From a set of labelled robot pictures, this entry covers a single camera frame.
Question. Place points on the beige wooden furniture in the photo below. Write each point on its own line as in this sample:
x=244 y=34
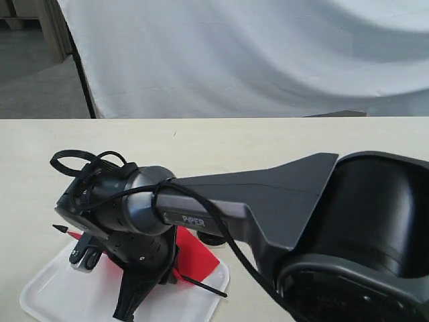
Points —
x=45 y=15

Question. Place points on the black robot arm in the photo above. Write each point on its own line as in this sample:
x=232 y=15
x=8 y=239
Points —
x=328 y=238

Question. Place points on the white plastic tray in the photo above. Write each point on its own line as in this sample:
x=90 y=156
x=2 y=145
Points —
x=60 y=293

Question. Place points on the black backdrop stand pole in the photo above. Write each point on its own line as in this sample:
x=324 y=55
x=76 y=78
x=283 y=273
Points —
x=80 y=70

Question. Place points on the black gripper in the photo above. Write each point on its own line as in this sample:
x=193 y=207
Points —
x=146 y=261

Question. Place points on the white backdrop cloth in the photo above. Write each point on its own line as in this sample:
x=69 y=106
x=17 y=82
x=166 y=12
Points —
x=183 y=59

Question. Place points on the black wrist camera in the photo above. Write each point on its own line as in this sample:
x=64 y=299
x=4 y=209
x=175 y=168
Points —
x=86 y=254

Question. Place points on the black cable tie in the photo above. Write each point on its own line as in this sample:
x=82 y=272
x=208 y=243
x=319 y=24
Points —
x=204 y=286

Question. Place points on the black round base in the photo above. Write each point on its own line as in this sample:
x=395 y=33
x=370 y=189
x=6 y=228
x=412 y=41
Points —
x=211 y=241

